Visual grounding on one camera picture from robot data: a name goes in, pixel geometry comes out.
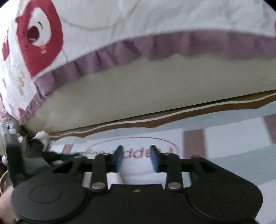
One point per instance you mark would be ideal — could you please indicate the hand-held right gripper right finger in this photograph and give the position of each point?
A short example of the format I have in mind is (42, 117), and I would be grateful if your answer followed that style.
(155, 158)

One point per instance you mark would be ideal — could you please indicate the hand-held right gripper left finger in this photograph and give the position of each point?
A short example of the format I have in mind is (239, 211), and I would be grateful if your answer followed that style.
(119, 157)

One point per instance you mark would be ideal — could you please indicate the person's left hand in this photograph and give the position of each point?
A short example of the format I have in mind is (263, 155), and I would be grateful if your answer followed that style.
(5, 204)

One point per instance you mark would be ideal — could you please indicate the grey plush bunny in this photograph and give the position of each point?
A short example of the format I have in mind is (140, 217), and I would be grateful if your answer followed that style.
(8, 125)

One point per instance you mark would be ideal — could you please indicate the checkered rug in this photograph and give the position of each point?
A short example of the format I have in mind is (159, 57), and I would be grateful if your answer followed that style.
(226, 140)

